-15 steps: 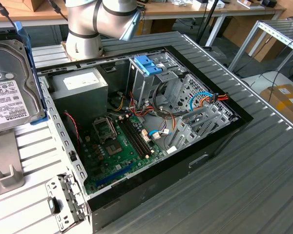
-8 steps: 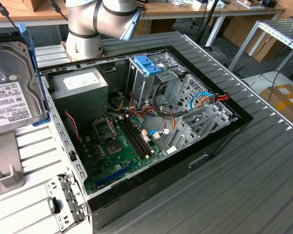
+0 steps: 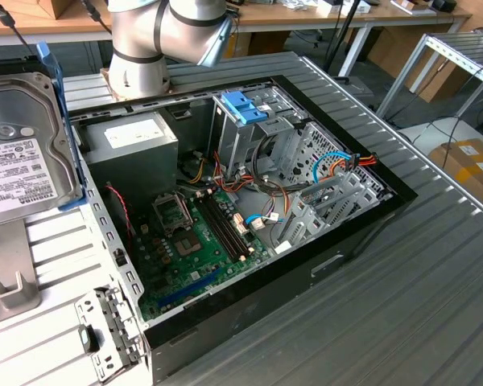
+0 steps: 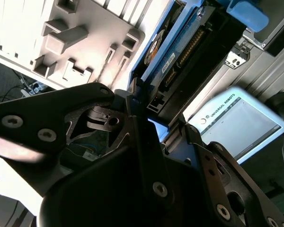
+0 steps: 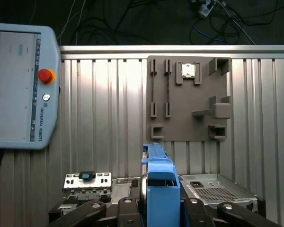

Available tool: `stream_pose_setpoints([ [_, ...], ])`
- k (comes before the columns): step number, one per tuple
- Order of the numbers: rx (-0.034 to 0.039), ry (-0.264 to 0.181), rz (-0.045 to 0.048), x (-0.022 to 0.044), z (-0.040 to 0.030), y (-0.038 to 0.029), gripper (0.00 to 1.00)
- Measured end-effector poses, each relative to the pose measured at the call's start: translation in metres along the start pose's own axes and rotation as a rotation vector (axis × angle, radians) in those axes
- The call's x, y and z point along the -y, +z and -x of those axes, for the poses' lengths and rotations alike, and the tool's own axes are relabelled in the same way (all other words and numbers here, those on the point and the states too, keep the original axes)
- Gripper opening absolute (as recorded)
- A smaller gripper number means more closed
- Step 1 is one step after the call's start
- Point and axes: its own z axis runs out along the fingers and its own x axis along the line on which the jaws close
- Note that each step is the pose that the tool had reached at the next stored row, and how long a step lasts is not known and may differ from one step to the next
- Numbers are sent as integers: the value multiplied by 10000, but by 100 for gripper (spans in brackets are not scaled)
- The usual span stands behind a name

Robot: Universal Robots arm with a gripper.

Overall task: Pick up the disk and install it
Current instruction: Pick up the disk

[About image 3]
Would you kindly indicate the brown arm base plate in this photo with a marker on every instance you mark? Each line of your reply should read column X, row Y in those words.
column 106, row 80

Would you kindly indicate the hinged metal slot bracket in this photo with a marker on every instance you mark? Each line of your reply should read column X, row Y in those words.
column 90, row 309

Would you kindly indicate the grey metal drive cage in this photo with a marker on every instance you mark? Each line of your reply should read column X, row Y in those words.
column 229, row 149

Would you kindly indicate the open black PC case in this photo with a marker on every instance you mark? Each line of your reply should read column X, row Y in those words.
column 326, row 281

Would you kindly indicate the wooden crate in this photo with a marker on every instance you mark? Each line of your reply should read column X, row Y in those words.
column 64, row 9

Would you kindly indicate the grey Dell power supply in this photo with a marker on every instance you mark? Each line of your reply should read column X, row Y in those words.
column 133, row 161

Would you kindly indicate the hard disk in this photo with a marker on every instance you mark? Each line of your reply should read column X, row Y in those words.
column 20, row 120

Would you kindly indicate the green motherboard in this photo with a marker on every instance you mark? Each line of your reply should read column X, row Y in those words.
column 201, row 273

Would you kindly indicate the blue plastic drive latch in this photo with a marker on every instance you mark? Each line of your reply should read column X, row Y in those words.
column 241, row 104

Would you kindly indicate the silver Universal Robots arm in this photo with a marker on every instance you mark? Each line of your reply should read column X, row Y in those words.
column 133, row 40

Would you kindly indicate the black RAM slot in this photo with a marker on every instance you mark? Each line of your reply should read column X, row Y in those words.
column 220, row 227
column 230, row 223

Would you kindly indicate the grey parts rack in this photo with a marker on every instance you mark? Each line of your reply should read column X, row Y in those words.
column 8, row 261

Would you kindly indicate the blue expansion slot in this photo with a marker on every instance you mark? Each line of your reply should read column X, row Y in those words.
column 197, row 284

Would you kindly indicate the large brown box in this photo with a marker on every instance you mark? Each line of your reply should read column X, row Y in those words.
column 390, row 52

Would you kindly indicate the metal disk bay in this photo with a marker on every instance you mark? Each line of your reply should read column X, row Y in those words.
column 306, row 211

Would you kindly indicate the long wooden desk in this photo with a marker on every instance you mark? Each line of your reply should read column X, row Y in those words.
column 306, row 20

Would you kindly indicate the black tripod stand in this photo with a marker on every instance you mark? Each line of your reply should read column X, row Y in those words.
column 343, row 34

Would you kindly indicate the black case fan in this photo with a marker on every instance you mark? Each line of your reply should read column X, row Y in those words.
column 116, row 217

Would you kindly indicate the cardboard box with labels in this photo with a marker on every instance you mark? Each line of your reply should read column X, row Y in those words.
column 467, row 173

